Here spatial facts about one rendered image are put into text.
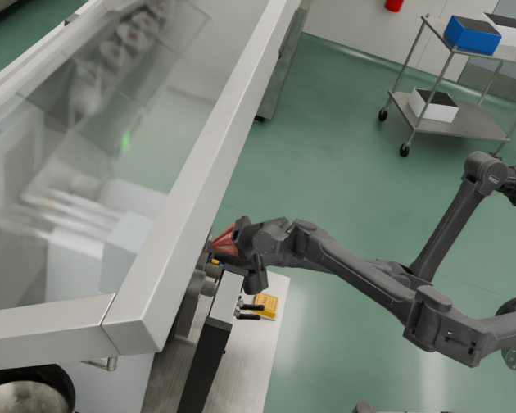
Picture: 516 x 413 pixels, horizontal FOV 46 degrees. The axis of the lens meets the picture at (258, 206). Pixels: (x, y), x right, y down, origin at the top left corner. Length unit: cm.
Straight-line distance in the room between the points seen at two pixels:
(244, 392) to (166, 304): 130
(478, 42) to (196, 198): 410
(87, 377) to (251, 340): 53
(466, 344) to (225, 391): 71
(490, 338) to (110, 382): 81
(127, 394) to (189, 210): 104
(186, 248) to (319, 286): 293
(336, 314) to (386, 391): 47
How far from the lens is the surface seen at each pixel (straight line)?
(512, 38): 486
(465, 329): 119
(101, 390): 149
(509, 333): 127
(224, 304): 113
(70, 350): 42
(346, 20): 598
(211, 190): 49
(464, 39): 445
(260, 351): 178
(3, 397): 97
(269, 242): 137
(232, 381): 170
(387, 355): 321
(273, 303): 188
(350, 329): 322
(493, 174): 175
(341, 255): 135
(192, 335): 175
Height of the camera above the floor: 227
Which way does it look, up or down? 38 degrees down
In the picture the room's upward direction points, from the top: 18 degrees clockwise
